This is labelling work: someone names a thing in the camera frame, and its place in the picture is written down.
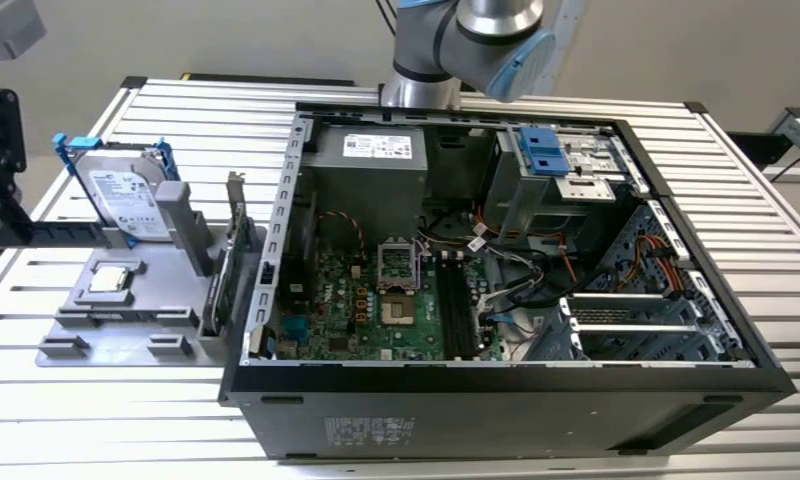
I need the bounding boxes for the dark RAM stick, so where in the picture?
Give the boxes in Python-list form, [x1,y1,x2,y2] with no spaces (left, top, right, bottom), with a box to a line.
[58,310,192,323]
[27,219,116,249]

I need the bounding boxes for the black open PC case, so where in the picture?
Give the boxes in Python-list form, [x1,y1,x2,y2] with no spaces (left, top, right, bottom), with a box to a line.
[218,101,800,461]

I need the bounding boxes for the grey power supply unit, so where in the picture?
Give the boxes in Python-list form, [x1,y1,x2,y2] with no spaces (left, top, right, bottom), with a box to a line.
[303,124,433,236]

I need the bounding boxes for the blue disk bay latch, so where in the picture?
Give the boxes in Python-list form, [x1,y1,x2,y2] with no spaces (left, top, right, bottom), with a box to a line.
[518,127,570,177]

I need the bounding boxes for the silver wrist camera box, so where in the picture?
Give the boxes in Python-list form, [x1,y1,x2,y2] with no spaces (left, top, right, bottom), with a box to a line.
[0,0,47,61]

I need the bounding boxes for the CPU socket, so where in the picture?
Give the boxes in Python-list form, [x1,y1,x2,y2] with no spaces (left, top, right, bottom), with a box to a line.
[381,294,421,326]

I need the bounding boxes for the green graphics card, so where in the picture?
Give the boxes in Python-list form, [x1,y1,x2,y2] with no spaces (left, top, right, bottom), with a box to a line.
[199,172,254,334]

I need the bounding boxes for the orange red wire bundle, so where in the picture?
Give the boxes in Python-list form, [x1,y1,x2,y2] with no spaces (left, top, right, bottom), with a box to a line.
[617,234,686,301]

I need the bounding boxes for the yellow black power wire bundle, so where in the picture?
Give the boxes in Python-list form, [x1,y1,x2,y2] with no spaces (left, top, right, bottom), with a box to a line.
[418,209,502,251]

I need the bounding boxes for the metal socket cover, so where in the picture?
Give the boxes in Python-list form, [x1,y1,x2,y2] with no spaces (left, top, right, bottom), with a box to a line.
[378,242,419,294]

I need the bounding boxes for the green motherboard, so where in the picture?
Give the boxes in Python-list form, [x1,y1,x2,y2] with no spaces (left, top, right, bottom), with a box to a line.
[276,244,509,362]

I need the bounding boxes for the silver CPU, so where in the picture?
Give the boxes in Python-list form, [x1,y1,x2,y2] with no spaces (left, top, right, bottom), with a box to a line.
[87,267,134,294]

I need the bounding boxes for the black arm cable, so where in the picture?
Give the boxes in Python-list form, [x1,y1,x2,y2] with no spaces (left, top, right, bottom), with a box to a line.
[375,0,402,32]

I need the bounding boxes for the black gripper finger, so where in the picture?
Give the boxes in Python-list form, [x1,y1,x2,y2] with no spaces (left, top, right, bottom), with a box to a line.
[0,172,35,246]

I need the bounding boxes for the red black twisted wire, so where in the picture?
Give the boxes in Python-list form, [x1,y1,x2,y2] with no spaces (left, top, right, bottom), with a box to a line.
[316,210,369,264]

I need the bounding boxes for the grey parts rack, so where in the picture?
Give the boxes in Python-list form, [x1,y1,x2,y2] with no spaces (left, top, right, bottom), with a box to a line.
[34,180,270,370]

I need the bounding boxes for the metal disk bay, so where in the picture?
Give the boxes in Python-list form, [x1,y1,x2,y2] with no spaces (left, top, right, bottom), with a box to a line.
[559,292,729,362]

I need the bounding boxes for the hard disk in blue carrier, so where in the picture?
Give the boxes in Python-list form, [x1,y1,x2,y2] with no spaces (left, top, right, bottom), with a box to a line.
[51,132,183,250]

